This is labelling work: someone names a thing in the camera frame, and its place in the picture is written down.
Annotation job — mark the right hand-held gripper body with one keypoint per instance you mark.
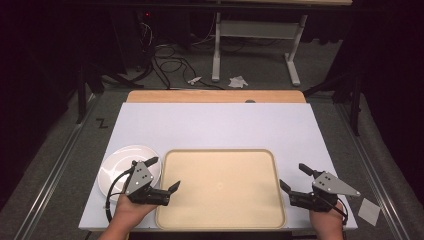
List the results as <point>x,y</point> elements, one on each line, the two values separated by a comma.
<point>328,185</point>

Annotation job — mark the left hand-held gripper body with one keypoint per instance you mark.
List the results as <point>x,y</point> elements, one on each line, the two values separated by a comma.
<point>140,178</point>

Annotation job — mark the person's right hand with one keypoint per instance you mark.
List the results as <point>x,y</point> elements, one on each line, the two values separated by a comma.
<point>328,218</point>

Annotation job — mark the person's left hand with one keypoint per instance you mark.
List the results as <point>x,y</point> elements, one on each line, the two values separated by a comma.
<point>130,211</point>

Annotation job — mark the white round plate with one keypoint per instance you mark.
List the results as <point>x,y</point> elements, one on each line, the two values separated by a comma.
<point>115,166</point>

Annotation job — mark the beige rectangular tray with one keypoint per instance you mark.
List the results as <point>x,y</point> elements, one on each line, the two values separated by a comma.
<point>220,201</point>

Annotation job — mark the white paper sheet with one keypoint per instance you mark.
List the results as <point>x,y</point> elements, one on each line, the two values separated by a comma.
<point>369,212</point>

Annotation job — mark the pale white table mat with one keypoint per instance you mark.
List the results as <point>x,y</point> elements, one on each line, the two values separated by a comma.
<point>216,126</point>

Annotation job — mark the black metal stand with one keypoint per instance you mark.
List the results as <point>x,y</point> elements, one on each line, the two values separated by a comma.
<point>356,106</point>
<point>81,100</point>

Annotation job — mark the wooden table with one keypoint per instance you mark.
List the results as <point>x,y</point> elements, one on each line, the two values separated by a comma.
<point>200,96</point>

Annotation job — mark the grey round table grommet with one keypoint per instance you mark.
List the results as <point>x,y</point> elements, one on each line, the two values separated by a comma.
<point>250,101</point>

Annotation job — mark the small white plug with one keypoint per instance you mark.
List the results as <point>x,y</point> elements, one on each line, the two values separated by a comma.
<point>194,80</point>

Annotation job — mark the crumpled white tissue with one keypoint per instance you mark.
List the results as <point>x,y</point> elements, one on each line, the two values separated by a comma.
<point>237,82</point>

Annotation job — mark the black device with red light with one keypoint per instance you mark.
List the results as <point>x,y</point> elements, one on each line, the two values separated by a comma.
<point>146,15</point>

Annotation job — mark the metal floor rail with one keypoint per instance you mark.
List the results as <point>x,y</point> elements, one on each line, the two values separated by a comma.
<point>57,173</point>
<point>370,166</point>

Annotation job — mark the white metal desk frame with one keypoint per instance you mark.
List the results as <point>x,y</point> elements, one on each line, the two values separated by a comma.
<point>256,29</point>

